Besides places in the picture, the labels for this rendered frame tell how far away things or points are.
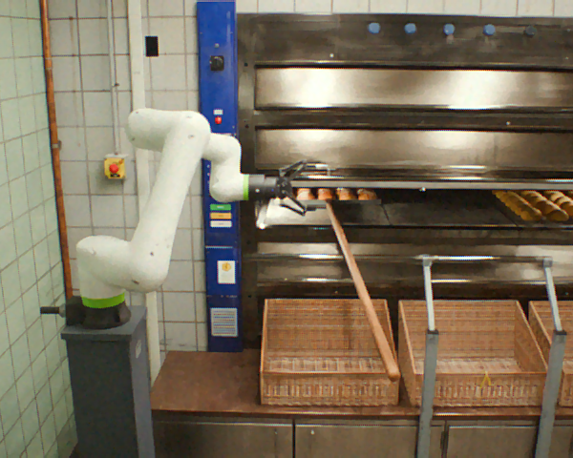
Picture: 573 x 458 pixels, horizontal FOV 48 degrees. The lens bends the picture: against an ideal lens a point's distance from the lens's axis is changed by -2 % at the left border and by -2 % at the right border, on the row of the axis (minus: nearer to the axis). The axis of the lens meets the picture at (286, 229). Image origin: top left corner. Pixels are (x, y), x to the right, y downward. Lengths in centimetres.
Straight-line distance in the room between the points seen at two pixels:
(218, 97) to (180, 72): 20
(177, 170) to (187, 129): 12
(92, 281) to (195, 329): 132
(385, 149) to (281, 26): 68
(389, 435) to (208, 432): 72
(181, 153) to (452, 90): 141
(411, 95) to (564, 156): 73
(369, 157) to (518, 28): 82
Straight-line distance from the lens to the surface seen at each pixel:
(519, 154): 297
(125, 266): 176
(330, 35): 282
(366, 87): 282
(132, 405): 199
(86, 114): 298
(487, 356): 314
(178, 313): 311
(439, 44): 286
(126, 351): 191
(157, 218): 178
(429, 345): 249
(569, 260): 319
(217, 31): 280
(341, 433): 271
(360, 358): 304
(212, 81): 280
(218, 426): 271
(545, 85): 299
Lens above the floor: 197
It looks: 16 degrees down
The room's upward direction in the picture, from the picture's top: straight up
